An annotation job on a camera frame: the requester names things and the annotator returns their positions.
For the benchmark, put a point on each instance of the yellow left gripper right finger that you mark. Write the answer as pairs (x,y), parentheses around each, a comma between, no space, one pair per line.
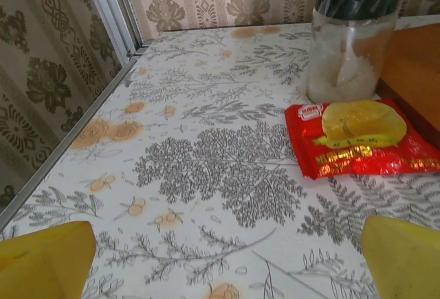
(405,264)

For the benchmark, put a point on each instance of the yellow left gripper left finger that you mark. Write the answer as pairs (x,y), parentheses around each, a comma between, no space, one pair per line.
(41,264)

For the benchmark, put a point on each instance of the red snack packet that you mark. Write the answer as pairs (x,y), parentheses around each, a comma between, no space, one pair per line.
(361,144)

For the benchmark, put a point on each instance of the white plastic spoon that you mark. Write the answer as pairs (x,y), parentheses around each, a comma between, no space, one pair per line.
(347,68)

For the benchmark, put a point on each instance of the glass jar with black lid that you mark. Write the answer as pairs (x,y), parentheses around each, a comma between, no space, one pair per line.
(354,3)

